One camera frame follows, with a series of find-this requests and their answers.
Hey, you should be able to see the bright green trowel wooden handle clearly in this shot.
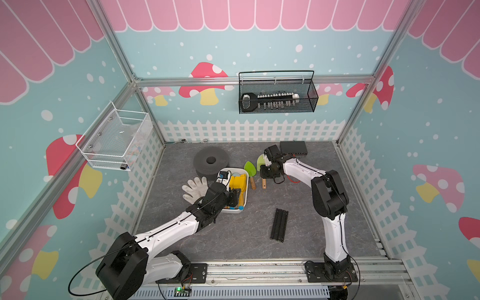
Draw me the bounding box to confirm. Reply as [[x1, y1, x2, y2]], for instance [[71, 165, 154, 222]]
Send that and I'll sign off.
[[244, 161, 257, 190]]

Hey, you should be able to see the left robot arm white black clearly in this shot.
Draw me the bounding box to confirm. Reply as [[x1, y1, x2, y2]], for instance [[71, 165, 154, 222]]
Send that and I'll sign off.
[[96, 182, 241, 300]]

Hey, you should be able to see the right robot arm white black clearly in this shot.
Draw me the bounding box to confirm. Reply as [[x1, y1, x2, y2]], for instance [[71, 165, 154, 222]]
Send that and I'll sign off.
[[261, 145, 355, 281]]

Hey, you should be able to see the yellow plastic shovel blue cap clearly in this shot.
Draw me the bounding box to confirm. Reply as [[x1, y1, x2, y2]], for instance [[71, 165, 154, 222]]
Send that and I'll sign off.
[[229, 174, 247, 210]]

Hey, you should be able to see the white plastic storage box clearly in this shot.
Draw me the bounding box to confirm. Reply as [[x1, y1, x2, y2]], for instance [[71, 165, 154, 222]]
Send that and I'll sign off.
[[216, 167, 250, 214]]

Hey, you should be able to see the white knit work glove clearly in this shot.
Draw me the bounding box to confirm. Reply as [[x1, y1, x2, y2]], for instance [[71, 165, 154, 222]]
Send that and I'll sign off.
[[181, 177, 208, 205]]

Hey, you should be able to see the black aluminium extrusion bar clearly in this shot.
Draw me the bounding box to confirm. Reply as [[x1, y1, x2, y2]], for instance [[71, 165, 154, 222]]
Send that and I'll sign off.
[[270, 208, 289, 243]]

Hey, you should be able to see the small green circuit board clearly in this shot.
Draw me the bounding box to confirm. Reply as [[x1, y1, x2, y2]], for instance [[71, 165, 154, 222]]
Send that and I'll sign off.
[[173, 287, 192, 298]]

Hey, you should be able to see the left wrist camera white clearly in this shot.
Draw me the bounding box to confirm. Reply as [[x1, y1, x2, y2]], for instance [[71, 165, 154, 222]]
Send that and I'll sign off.
[[216, 170, 232, 187]]

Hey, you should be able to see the red ethernet cable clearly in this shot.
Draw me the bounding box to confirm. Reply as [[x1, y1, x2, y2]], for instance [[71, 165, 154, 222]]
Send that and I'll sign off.
[[284, 153, 303, 185]]

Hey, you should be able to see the black network switch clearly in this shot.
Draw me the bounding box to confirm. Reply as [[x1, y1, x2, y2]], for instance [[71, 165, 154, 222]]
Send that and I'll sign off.
[[280, 141, 308, 156]]

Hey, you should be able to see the black socket set rail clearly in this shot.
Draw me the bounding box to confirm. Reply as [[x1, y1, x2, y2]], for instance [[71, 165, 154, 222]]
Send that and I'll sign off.
[[239, 92, 300, 113]]

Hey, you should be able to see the black wire mesh wall basket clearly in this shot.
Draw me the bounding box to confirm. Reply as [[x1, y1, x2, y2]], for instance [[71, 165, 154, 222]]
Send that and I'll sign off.
[[238, 70, 319, 114]]

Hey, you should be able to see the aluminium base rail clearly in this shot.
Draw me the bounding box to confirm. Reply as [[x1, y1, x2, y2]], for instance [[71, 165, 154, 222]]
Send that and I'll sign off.
[[133, 256, 420, 300]]

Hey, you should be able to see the white wire mesh wall basket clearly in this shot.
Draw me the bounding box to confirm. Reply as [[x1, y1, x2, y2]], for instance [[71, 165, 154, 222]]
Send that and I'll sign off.
[[76, 102, 153, 171]]

